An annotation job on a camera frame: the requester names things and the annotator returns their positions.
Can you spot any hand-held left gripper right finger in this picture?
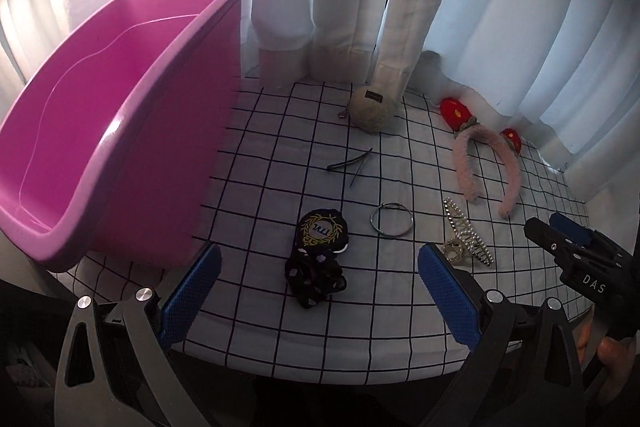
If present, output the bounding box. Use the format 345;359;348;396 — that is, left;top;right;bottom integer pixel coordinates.
417;243;586;427

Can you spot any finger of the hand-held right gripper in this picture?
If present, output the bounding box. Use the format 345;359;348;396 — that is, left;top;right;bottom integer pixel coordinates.
548;212;628;260
524;217;613;305

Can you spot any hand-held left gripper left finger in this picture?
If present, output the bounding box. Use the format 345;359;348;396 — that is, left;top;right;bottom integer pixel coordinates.
54;243;223;427

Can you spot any rhinestone hair clip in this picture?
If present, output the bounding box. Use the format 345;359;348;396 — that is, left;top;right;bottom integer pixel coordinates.
442;198;493;267

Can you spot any silver ring bracelet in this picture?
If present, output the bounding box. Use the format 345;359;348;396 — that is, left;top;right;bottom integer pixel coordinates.
370;203;414;238

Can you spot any pink plush strawberry headband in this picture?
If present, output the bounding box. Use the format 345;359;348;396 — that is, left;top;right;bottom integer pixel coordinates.
440;97;522;218

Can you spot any black dotted scrunchie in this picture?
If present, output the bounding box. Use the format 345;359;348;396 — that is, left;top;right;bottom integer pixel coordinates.
285;252;348;309

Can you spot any black scrunchie with embroidered patch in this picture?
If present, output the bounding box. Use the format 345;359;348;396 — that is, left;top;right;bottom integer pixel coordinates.
295;208;351;258

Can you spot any pink plastic basin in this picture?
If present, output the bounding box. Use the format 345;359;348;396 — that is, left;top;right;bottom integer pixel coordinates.
0;0;258;275

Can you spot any beige plush ball hair tie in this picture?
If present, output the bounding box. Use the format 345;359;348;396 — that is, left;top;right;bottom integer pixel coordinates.
347;85;399;135

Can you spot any person's right hand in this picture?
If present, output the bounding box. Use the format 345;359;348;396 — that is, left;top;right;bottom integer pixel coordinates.
575;319;640;380

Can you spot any black hairpin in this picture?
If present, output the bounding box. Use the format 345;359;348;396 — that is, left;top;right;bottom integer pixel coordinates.
327;148;373;171
351;148;374;188

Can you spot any black-checked white tablecloth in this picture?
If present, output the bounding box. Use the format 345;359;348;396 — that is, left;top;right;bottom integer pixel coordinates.
65;77;601;380

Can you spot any sheer pale blue curtain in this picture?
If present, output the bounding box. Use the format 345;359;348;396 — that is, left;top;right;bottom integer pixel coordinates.
400;0;640;175

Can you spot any cream curtain panel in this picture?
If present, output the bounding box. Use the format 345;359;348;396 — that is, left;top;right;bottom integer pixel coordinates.
372;0;473;100

